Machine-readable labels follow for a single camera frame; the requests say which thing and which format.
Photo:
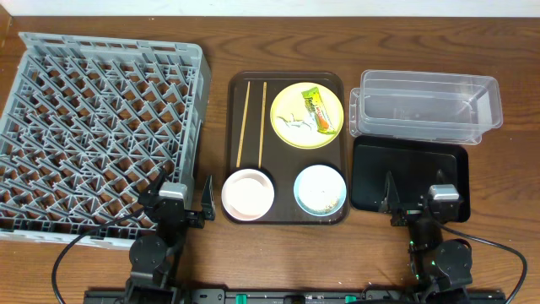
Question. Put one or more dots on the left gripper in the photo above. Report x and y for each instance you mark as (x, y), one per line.
(179, 214)

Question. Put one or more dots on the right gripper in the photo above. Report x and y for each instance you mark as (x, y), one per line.
(414, 214)

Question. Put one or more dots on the pink bowl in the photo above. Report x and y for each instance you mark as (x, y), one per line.
(247, 195)

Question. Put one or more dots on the rice food scraps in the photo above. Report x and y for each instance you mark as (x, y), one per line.
(319, 200)

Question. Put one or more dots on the light blue bowl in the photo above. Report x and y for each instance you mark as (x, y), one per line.
(317, 176)

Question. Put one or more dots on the green snack wrapper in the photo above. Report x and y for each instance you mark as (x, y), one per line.
(316, 108)

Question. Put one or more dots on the clear plastic film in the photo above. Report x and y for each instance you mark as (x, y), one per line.
(292, 123)

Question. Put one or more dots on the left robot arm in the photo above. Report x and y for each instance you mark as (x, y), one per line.
(155, 258)

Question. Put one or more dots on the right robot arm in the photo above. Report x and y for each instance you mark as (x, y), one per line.
(442, 267)

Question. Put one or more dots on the black tray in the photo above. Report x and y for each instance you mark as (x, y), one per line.
(413, 164)

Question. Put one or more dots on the clear plastic container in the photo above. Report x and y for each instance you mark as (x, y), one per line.
(447, 108)

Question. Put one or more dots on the dark brown serving tray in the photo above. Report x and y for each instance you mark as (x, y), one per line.
(281, 162)

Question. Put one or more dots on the grey dish rack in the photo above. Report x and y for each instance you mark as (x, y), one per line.
(87, 125)

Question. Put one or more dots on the yellow plate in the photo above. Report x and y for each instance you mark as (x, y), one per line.
(290, 101)

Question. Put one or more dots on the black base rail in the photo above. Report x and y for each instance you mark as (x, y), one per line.
(219, 296)

